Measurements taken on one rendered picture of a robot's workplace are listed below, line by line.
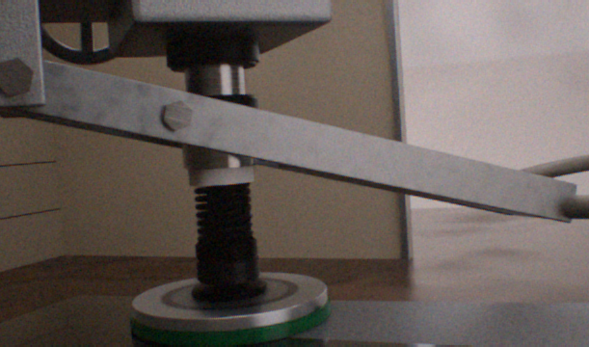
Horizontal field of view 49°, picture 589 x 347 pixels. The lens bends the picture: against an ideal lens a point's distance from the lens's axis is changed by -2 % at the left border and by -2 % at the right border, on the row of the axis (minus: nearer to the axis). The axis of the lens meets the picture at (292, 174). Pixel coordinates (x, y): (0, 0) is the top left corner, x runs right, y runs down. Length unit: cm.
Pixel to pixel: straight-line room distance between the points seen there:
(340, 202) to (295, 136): 505
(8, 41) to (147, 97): 13
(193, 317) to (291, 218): 528
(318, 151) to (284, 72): 520
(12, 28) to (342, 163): 35
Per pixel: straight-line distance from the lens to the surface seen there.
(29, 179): 705
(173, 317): 66
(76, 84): 65
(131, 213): 677
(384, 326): 68
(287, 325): 66
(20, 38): 63
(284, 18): 65
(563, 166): 125
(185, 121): 65
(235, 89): 70
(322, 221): 581
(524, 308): 73
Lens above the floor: 106
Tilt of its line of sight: 3 degrees down
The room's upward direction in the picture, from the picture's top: 4 degrees counter-clockwise
